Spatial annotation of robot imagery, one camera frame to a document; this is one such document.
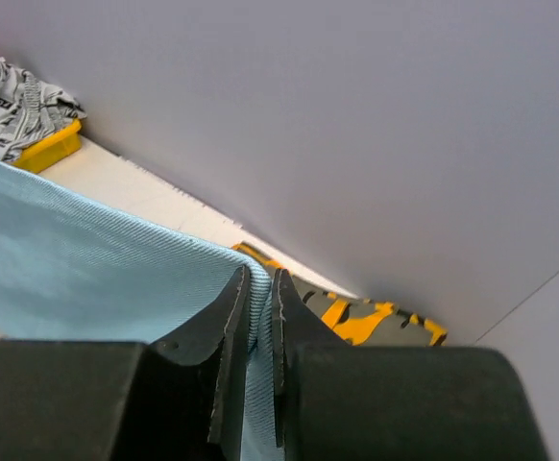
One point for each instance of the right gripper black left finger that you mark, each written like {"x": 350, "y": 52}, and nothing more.
{"x": 204, "y": 386}

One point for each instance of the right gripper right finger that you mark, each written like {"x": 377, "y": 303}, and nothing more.
{"x": 293, "y": 325}

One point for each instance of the light blue trousers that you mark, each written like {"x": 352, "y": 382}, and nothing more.
{"x": 72, "y": 268}

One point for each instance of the camouflage yellow green trousers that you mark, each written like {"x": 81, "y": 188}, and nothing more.
{"x": 363, "y": 322}

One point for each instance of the white black print trousers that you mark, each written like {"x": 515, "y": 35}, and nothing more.
{"x": 31, "y": 110}

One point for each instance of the yellow plastic tray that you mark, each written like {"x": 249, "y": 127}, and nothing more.
{"x": 51, "y": 149}

